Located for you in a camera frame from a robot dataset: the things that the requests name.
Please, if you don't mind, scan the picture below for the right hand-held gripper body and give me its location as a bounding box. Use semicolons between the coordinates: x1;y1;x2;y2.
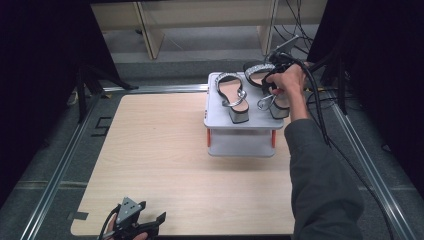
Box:
267;34;300;73

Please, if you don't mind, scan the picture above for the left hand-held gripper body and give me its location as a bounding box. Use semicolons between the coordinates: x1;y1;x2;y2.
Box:
112;196;160;240

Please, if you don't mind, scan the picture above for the black silver heeled sandal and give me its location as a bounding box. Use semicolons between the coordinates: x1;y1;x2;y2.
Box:
243;61;291;120
213;71;251;125

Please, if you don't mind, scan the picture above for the white two-tier shoe rack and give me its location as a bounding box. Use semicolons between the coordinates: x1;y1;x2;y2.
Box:
202;71;286;159

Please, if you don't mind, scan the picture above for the person's left hand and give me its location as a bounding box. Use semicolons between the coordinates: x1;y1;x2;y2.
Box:
110;214;149;240

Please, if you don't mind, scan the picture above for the person's right hand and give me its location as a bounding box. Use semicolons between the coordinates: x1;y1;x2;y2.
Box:
266;62;310;123

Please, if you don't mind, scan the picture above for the black tripod stand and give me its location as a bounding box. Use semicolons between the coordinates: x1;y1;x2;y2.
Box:
74;63;140;125
301;43;350;116

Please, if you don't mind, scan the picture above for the black curtain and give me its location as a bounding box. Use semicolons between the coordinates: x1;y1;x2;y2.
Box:
306;0;424;194
0;0;122;209

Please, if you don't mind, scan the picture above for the light wooden bench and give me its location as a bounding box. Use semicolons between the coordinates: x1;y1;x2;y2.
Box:
90;0;329;61

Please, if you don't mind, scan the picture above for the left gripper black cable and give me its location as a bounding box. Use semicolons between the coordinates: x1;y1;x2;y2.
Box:
97;204;122;240

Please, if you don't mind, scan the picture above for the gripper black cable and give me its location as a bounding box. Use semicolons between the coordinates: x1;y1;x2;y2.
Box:
292;61;332;147
97;204;122;240

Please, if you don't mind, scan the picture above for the bundle of black cables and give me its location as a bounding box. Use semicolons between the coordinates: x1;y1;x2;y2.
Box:
272;0;322;56

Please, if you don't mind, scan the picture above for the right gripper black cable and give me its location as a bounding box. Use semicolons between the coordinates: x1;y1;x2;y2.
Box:
292;61;332;147

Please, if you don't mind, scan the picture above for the metal floor rail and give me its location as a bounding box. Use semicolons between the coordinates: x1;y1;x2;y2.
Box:
19;95;102;240
102;83;211;95
328;95;418;240

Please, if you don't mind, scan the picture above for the black floor cable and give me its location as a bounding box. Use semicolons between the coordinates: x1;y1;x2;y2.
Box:
305;89;398;240

